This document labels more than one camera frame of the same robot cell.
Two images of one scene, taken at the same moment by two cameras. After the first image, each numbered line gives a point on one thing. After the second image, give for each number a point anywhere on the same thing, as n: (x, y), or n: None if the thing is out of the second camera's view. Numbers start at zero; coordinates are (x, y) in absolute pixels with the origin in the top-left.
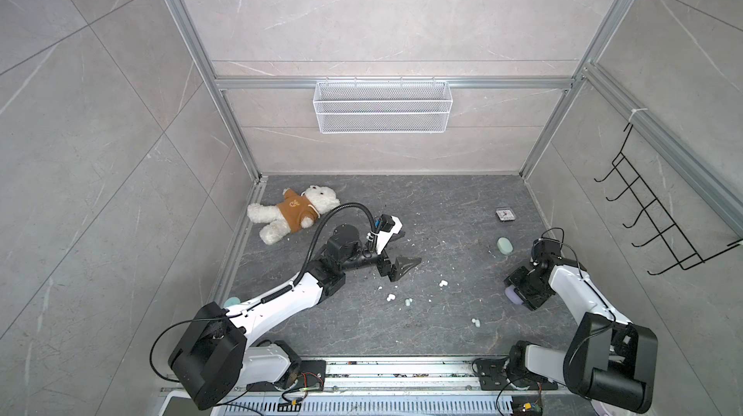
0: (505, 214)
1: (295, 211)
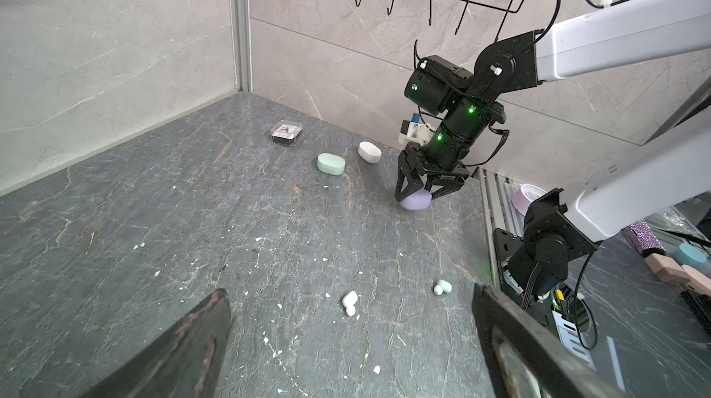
0: (287, 132)
1: None
